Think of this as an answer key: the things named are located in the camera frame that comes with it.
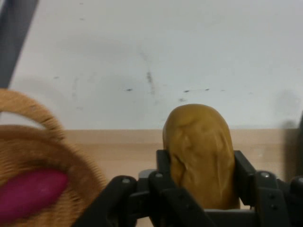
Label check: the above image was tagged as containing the wooden cutting board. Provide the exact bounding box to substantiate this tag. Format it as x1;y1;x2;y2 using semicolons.
62;129;303;227

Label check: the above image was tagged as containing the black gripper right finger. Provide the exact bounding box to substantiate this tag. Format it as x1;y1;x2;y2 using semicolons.
233;150;303;227

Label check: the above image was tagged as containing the woven wicker basket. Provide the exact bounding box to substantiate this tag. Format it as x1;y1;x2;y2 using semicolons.
0;89;108;227

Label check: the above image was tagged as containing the yellow-brown toy potato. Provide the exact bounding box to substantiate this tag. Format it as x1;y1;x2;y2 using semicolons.
162;103;241;211

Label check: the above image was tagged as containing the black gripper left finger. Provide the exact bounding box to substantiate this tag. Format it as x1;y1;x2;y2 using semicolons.
74;149;209;227

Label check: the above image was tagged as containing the purple toy sweet potato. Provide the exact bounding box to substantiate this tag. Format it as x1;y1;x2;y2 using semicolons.
0;169;69;223

